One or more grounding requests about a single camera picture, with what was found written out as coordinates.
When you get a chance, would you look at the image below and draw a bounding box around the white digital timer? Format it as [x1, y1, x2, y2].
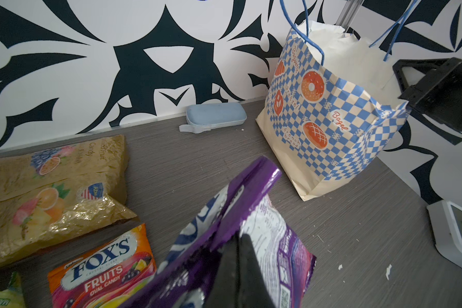
[427, 200, 462, 268]

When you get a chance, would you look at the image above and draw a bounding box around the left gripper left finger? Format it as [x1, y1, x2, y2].
[204, 235, 239, 308]

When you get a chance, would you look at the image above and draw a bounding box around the blue glasses case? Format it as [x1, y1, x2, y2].
[179, 103, 247, 133]

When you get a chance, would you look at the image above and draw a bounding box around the purple snack bag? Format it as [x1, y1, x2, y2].
[124, 157, 316, 307]

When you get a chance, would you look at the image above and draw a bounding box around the blue checkered paper bag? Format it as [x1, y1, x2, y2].
[256, 18, 410, 201]

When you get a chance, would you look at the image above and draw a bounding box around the gold snack bag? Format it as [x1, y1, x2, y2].
[0, 135, 135, 268]

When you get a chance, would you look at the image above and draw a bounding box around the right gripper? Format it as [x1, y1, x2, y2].
[392, 57, 462, 133]

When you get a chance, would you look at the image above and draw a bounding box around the pink fruit candy bag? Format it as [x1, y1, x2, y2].
[47, 224, 157, 307]

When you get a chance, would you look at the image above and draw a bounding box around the green yellow snack packet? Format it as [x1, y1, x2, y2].
[0, 272, 26, 308]

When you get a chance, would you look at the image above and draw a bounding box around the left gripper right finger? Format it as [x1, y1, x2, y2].
[238, 234, 275, 308]

